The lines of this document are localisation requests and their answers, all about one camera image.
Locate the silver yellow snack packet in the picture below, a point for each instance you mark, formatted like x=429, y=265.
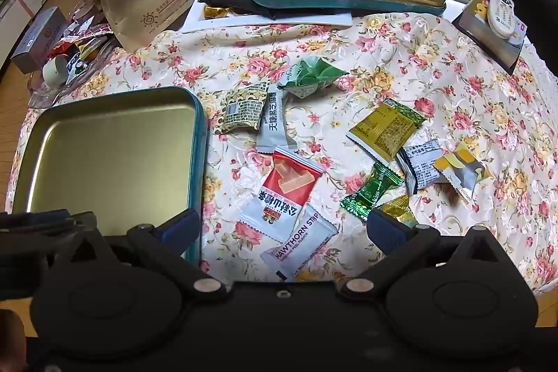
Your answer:
x=462, y=171

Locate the teal tin tray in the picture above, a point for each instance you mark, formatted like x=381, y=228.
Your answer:
x=109, y=154

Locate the small white text packet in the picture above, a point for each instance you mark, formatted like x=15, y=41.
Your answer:
x=420, y=163

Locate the yellow green pea packet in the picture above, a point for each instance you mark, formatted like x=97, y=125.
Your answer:
x=386, y=130

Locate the floral tablecloth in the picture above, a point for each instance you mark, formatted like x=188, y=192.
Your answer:
x=457, y=115

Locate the grey sesame snack packet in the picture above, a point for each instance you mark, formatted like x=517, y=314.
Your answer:
x=274, y=123

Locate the white remote control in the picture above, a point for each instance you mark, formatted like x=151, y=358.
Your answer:
x=505, y=12

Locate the grey cardboard box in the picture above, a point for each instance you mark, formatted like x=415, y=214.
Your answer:
x=37, y=38

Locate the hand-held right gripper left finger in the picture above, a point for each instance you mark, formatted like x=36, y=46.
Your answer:
x=179, y=224

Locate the pile of mixed snack packets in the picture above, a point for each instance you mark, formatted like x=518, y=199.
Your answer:
x=89, y=41

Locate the beige black patterned snack packet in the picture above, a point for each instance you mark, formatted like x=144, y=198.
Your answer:
x=244, y=108

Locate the blue white milk packet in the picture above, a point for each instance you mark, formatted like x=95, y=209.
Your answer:
x=76, y=69

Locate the green candy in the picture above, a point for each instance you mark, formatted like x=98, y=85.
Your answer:
x=370, y=191

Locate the white grey strip snack packet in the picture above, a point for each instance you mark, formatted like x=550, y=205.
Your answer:
x=301, y=243

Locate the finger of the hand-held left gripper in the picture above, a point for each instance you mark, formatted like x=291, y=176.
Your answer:
x=52, y=220

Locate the silver box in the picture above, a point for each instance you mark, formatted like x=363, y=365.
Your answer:
x=484, y=32

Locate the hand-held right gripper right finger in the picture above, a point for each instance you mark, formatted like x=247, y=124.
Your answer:
x=386, y=229

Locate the green white snack packet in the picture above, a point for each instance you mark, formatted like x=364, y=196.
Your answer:
x=311, y=75

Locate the red white snack packet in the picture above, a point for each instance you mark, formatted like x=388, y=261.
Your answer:
x=287, y=180

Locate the gold candy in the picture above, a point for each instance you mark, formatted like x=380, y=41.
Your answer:
x=399, y=210

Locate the gold foil chocolates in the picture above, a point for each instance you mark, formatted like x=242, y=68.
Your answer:
x=218, y=11

